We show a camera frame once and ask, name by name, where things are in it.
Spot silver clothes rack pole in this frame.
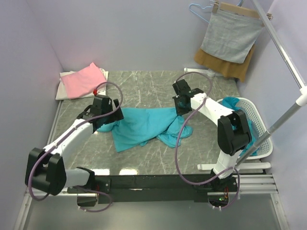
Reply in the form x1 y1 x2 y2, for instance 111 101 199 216
238 0 307 168

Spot folded pink t shirt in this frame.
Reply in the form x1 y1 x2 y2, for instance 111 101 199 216
61 63 107 99

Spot white rack base foot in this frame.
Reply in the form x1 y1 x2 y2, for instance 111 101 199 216
184 68 223 77

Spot aluminium rail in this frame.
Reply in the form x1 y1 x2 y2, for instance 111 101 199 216
33 174 279 198

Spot grey hanging cloth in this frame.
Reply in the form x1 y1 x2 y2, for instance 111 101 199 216
201 10 263 64

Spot white rack front foot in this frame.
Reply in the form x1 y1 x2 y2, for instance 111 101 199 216
197 161 272 171

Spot teal t shirt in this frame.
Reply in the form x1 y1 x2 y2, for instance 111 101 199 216
97 107 185 152

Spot folded white t shirt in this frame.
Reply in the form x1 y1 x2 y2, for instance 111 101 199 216
55 68 109 101

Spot blue wire hanger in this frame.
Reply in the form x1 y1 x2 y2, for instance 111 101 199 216
189 0 244 24

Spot wooden clip hanger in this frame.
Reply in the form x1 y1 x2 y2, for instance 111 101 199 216
212 0 260 19

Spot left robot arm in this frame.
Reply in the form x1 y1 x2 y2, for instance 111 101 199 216
25 95 124 196

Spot teal shirts in basket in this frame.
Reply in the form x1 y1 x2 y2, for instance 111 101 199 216
221 96 260 156

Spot black base beam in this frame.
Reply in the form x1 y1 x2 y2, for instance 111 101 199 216
67 174 238 204

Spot white laundry basket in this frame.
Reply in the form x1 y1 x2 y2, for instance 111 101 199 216
217 97 273 160

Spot brown hanging cloth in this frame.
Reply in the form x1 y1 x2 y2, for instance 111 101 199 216
194 45 256 82

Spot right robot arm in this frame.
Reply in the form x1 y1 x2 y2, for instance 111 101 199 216
173 80 252 191

